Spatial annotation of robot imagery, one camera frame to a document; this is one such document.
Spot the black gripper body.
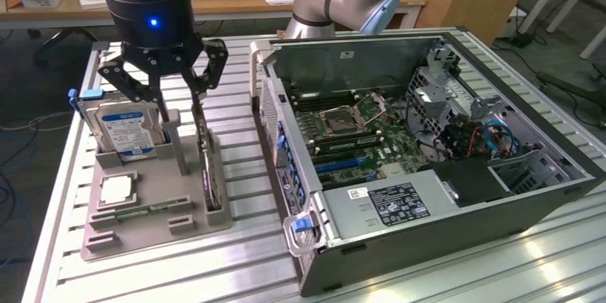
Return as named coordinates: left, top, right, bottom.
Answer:
left=103, top=0, right=206, bottom=77

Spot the graphics card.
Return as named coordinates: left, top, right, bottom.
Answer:
left=191, top=99, right=224, bottom=212

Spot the hard disk with blue caddy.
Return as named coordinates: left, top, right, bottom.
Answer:
left=68, top=84, right=164, bottom=162

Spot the black office chair base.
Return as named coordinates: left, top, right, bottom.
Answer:
left=28, top=24, right=124, bottom=68

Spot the grey parts rack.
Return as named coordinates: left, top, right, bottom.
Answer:
left=79, top=99, right=234, bottom=263

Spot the CPU socket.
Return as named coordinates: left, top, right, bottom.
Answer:
left=321, top=106, right=361, bottom=132

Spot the silver CPU chip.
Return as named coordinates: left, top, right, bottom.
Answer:
left=99, top=176, right=135, bottom=206

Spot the metal socket cover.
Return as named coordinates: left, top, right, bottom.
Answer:
left=353, top=90, right=387, bottom=121

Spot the RAM stick with white label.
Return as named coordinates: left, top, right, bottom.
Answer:
left=315, top=131, right=383, bottom=148

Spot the green RAM stick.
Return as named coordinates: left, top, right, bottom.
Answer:
left=112, top=202, right=175, bottom=220

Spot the blue expansion slot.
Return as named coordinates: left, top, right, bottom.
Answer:
left=315, top=158, right=369, bottom=174

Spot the green motherboard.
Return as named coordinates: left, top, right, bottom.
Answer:
left=286, top=82, right=430, bottom=185

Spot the tall metal drive cage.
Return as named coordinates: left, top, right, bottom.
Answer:
left=406, top=47, right=479, bottom=134

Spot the silver chipset heatsink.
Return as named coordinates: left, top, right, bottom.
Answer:
left=378, top=164, right=409, bottom=178

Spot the grey power supply unit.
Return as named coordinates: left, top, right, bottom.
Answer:
left=323, top=170, right=463, bottom=240

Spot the white floor appliance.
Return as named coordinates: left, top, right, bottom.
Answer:
left=501, top=6, right=530, bottom=40

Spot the black open PC case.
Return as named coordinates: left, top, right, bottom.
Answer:
left=250, top=25, right=606, bottom=299

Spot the low metal disk bay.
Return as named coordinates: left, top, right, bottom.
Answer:
left=487, top=146, right=569, bottom=194

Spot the black stand base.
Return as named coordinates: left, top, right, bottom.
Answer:
left=537, top=68, right=606, bottom=97

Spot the blue floor cable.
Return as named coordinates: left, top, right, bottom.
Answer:
left=0, top=128, right=42, bottom=268

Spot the blue wire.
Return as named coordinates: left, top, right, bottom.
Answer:
left=482, top=120, right=522, bottom=157

